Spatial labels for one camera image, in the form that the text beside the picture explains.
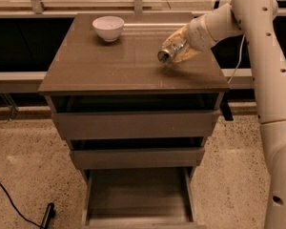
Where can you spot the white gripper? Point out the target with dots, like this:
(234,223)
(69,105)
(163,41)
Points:
(196,32)

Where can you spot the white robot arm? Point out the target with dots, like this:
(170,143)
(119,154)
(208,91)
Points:
(254,20)

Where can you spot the top grey drawer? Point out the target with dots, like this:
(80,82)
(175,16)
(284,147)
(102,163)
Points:
(78,126)

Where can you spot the grey drawer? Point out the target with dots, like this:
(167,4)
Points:
(78,126)
(136,158)
(152,198)

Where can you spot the grey drawer cabinet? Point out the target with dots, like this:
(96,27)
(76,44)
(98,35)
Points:
(90,75)

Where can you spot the middle grey drawer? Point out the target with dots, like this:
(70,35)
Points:
(136,158)

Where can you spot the bottom grey drawer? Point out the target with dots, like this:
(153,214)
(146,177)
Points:
(152,198)

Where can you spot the white ceramic bowl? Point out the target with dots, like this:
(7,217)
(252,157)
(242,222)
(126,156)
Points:
(109,28)

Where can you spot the black object on floor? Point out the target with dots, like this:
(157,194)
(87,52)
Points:
(49,214)

